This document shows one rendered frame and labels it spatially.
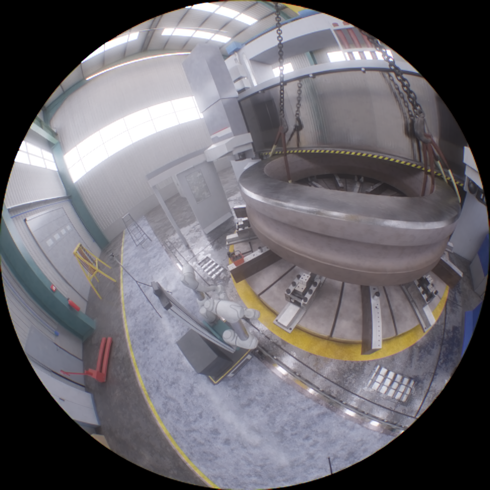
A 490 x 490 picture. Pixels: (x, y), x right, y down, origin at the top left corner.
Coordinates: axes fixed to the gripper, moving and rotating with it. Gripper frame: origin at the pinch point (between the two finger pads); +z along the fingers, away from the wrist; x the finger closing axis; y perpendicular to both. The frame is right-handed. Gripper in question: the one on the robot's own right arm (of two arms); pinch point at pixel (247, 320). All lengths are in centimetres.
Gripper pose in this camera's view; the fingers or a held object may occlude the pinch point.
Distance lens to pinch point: 206.9
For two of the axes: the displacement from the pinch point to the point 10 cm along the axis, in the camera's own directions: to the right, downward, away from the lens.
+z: 2.8, 7.4, 6.1
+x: 7.0, 2.8, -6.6
